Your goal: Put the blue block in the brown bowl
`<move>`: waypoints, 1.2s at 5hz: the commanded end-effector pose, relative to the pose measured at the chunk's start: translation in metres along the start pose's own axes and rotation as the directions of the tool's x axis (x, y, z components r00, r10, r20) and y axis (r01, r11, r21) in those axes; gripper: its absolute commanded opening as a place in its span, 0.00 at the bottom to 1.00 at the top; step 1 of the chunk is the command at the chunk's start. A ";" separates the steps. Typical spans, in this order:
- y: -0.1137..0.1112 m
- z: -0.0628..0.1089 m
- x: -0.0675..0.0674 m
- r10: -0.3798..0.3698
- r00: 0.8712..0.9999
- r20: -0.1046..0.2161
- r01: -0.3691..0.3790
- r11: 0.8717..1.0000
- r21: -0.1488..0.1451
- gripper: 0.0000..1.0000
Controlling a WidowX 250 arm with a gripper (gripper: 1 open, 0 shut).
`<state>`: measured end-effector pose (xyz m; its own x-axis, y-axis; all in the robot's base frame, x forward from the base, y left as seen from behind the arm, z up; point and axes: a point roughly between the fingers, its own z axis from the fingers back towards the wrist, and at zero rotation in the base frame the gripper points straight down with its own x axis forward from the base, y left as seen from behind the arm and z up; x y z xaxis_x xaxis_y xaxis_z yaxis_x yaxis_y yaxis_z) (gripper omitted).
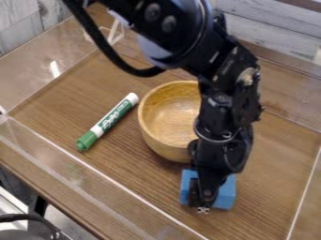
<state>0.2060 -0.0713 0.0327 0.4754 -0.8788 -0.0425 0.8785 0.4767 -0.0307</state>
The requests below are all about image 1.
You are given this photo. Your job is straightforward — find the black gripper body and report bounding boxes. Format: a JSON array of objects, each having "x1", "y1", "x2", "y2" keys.
[{"x1": 189, "y1": 120, "x2": 253, "y2": 182}]

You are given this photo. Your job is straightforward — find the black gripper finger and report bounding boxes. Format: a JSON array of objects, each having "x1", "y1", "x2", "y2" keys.
[
  {"x1": 196, "y1": 171, "x2": 228, "y2": 214},
  {"x1": 189, "y1": 178, "x2": 198, "y2": 206}
]

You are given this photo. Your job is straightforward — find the blue block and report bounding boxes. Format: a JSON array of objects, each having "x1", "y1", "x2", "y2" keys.
[{"x1": 180, "y1": 169, "x2": 237, "y2": 210}]

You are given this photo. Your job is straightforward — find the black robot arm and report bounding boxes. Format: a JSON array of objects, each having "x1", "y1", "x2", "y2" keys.
[{"x1": 63, "y1": 0, "x2": 264, "y2": 213}]

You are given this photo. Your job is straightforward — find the brown wooden bowl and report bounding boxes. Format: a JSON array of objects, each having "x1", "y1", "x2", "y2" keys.
[{"x1": 138, "y1": 81, "x2": 201, "y2": 163}]

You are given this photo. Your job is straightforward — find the green white marker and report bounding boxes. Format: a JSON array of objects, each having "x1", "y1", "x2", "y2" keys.
[{"x1": 77, "y1": 93, "x2": 139, "y2": 151}]

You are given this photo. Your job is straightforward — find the clear acrylic tray walls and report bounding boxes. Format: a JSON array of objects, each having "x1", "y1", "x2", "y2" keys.
[{"x1": 0, "y1": 1, "x2": 321, "y2": 240}]

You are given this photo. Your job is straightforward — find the clear acrylic corner bracket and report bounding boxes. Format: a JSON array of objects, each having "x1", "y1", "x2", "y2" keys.
[{"x1": 82, "y1": 21, "x2": 125, "y2": 45}]

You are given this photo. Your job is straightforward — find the black cable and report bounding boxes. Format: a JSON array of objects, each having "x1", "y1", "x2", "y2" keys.
[{"x1": 0, "y1": 213, "x2": 62, "y2": 240}]

